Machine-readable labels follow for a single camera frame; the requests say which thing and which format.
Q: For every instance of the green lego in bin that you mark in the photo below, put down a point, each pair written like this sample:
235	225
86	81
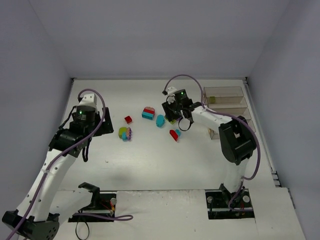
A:
211	100

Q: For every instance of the teal rounded lego brick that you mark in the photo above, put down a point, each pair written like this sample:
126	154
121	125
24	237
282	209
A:
160	121

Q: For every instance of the teal lego under stack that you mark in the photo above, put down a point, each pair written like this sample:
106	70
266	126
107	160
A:
124	136

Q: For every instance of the green rounded lego brick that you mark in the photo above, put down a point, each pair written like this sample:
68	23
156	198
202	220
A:
121	131

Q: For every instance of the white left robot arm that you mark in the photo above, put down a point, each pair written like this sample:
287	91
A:
34	218

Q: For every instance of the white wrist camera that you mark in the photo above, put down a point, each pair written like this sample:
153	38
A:
170	94
88	100

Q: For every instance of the purple orange studded lego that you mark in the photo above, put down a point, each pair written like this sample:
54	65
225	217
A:
128	133

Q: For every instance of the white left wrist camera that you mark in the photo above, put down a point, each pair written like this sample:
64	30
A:
88	100

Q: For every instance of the red rounded lego brick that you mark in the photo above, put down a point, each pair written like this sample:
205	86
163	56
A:
174	135

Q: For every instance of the teal lego base brick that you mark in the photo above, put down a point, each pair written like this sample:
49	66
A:
147	115

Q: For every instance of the small teal lego cube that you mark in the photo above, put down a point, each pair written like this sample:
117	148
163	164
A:
178	132

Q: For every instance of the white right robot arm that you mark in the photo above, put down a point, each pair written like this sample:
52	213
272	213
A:
237	140

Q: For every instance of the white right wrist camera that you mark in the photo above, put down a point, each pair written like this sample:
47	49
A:
170	94

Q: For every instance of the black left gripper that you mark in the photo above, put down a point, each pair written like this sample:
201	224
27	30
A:
106	122

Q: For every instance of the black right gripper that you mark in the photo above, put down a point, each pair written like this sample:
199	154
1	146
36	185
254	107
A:
171	115

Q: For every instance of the small red lego brick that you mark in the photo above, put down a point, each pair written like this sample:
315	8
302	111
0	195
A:
128	119

